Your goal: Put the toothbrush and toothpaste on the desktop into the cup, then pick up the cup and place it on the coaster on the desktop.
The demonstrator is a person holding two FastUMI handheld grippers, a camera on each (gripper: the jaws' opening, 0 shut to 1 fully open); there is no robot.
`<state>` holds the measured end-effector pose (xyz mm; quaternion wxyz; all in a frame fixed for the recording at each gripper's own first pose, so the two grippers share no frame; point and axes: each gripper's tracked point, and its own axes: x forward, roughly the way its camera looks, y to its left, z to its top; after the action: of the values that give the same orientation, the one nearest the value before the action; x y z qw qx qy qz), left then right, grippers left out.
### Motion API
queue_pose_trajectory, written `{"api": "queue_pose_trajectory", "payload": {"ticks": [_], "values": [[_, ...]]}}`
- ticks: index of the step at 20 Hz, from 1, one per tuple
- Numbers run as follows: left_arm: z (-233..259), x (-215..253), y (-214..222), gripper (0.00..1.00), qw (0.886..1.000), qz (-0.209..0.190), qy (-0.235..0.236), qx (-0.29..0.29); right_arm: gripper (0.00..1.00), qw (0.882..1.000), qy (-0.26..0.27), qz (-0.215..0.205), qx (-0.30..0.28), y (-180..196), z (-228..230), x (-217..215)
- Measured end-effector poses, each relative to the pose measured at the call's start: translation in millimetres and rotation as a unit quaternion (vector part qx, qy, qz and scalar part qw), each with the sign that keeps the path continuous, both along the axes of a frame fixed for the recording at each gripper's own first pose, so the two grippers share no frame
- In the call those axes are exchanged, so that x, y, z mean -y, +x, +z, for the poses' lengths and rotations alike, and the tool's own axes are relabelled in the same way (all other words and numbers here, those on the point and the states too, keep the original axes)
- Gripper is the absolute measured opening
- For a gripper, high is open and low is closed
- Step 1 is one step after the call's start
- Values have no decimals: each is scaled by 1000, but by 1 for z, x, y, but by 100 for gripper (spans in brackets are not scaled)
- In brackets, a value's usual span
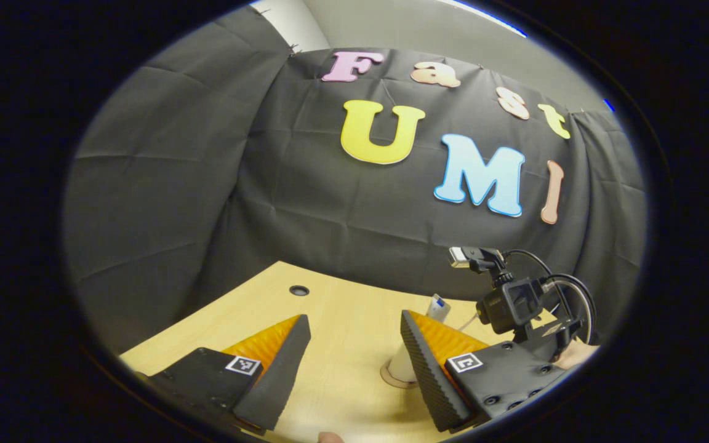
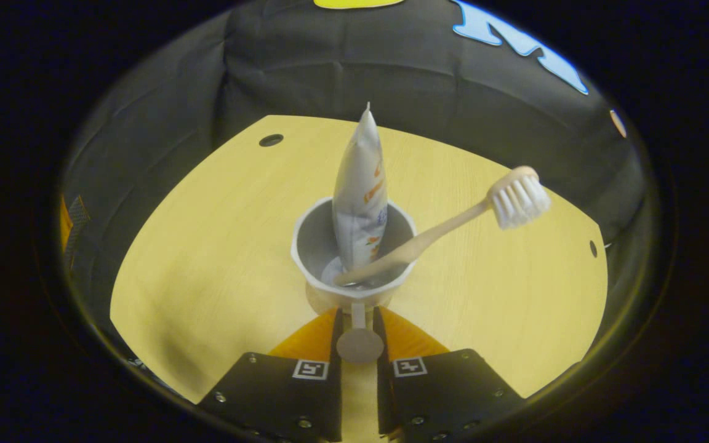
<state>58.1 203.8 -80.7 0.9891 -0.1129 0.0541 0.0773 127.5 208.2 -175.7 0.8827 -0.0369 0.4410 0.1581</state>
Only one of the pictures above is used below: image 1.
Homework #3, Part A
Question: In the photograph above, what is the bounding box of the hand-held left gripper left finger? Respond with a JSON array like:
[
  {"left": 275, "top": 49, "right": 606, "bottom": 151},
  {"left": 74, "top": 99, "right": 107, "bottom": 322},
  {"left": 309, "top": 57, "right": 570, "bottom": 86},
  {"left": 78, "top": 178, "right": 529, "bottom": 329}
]
[{"left": 145, "top": 314, "right": 312, "bottom": 431}]

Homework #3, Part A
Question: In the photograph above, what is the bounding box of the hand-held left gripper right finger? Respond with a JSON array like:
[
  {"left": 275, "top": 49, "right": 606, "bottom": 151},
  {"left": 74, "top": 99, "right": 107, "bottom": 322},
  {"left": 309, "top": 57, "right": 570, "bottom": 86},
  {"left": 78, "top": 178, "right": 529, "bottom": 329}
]
[{"left": 400, "top": 309, "right": 567, "bottom": 433}]

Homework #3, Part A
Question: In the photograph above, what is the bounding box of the light wooden desktop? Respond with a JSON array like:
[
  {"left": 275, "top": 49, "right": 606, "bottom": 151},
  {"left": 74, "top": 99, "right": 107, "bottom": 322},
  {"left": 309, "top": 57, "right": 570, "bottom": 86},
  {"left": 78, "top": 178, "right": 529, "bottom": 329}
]
[{"left": 119, "top": 260, "right": 577, "bottom": 443}]

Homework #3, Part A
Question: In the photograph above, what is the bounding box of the black backdrop cloth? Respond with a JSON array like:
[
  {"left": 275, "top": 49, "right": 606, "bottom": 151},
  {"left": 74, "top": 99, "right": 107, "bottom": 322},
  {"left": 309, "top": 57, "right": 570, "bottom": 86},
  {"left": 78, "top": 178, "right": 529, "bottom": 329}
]
[{"left": 62, "top": 6, "right": 647, "bottom": 354}]

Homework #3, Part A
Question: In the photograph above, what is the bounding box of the white cup with wooden handle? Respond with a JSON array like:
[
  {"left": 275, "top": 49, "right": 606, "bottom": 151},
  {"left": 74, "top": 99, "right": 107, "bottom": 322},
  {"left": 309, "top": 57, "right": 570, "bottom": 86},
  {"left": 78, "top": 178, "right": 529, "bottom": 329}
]
[{"left": 387, "top": 341, "right": 420, "bottom": 383}]

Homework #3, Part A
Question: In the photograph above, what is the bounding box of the white toothpaste tube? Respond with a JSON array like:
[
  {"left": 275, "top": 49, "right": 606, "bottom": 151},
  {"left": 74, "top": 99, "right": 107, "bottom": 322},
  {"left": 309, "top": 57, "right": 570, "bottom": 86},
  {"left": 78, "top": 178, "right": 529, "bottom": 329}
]
[{"left": 427, "top": 294, "right": 452, "bottom": 322}]

